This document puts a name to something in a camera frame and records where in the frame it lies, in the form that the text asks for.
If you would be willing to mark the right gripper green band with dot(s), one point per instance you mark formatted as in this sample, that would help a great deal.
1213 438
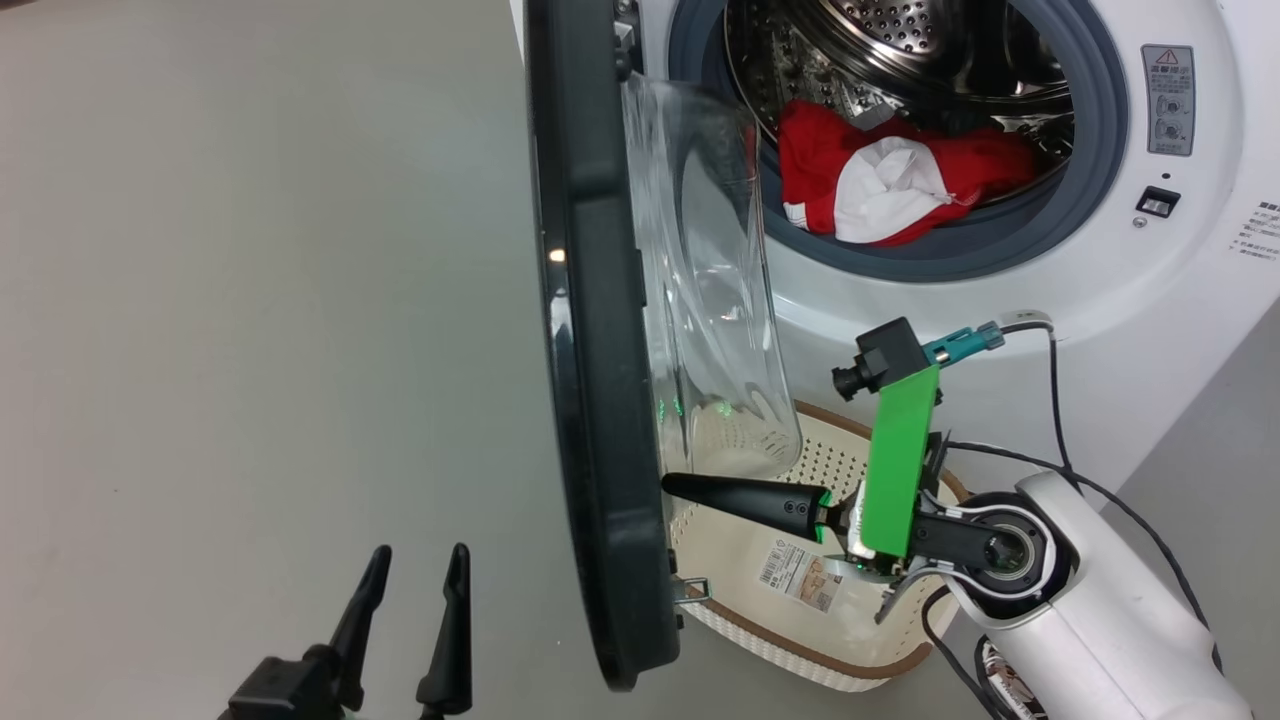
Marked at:
900 460

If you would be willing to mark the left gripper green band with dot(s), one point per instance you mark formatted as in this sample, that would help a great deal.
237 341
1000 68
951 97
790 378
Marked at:
285 690

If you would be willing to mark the black washing machine door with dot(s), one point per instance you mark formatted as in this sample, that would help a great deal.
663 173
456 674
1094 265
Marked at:
600 400

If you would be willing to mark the red white garment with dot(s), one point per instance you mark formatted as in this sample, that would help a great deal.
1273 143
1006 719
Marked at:
890 190

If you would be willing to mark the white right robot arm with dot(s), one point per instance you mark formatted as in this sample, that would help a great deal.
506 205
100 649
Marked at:
1100 620

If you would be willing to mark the paper basket label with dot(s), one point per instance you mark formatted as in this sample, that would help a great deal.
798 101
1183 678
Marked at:
800 575

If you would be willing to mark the cream perforated laundry basket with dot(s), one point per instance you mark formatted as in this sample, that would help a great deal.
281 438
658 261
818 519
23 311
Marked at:
760 625

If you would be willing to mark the white front-load washing machine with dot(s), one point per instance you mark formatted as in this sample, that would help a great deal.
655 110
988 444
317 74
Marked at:
1150 290

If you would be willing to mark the grey rubber door gasket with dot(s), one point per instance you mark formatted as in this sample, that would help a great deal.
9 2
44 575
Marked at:
1095 150

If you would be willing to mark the black door latch socket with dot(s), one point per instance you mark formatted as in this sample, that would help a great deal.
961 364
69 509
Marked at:
1158 202

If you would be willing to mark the stainless steel drum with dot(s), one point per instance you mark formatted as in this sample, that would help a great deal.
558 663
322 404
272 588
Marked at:
900 40

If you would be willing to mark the grey warning label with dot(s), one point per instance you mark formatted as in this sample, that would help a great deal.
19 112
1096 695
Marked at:
1168 100

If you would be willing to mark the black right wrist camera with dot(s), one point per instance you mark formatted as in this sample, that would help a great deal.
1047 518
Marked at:
890 355

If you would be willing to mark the teal right camera connector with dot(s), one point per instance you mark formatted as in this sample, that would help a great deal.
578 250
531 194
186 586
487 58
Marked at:
960 345

